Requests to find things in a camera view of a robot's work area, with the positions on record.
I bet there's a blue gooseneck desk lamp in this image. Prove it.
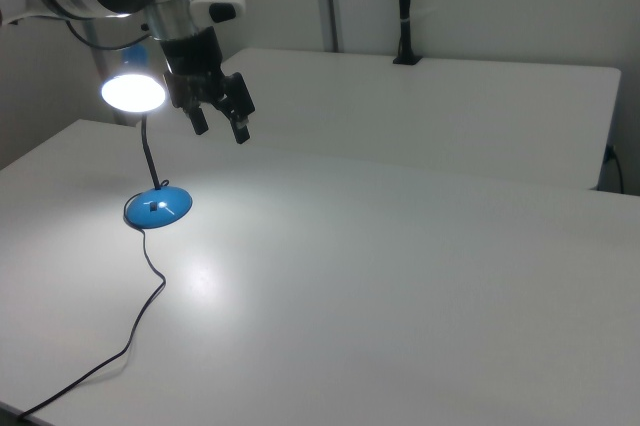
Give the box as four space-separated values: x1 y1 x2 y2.
99 43 195 229

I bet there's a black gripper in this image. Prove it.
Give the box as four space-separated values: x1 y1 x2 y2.
160 25 257 146

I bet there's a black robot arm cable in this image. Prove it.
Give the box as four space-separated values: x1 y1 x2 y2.
64 19 154 52

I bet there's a black clamped camera pole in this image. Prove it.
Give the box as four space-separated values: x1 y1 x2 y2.
392 0 424 66

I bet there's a black wall cable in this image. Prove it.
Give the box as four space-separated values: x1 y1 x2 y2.
604 144 626 193

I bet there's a black lamp power cable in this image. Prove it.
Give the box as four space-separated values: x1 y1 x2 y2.
17 225 167 421

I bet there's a white adjacent folding table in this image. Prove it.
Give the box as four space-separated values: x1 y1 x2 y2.
219 48 623 192

